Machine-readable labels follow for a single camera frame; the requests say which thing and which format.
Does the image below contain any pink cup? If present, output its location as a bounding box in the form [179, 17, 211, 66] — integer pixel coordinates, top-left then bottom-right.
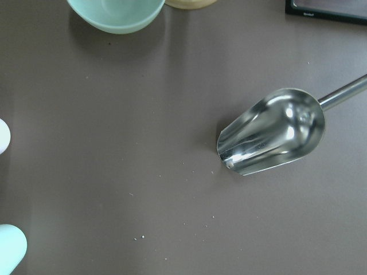
[0, 119, 11, 154]

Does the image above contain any metal scoop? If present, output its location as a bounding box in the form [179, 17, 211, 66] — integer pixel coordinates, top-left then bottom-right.
[216, 76, 366, 176]

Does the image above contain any wooden stand base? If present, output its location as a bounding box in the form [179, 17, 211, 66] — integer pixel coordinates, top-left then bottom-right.
[165, 0, 217, 10]

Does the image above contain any green bowl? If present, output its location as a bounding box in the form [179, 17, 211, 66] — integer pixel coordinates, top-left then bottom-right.
[68, 0, 165, 34]

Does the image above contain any green cup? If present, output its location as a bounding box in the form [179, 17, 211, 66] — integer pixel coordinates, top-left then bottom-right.
[1, 224, 28, 274]

